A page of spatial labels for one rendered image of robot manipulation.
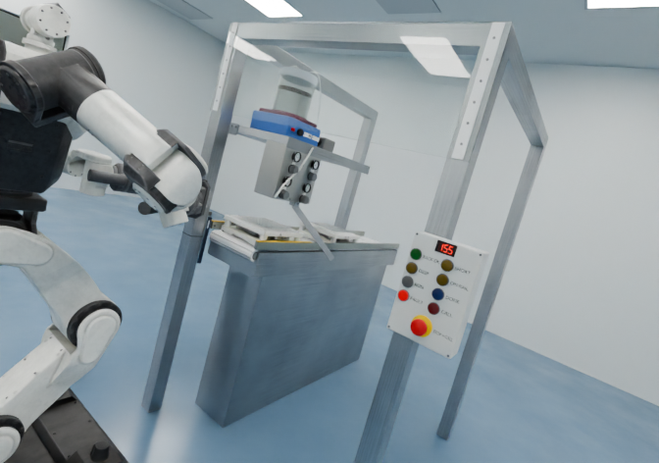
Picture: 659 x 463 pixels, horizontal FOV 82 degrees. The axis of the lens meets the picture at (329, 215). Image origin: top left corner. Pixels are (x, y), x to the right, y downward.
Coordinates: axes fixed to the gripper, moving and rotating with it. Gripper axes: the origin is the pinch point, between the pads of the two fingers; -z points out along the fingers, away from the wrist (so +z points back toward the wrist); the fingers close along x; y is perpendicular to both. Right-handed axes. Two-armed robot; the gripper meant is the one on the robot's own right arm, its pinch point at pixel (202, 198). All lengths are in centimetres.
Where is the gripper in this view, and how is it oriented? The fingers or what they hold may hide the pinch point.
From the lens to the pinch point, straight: 129.8
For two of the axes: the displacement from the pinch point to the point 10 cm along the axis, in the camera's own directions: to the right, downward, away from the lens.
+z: -0.5, 0.9, -9.9
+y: 9.6, 2.7, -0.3
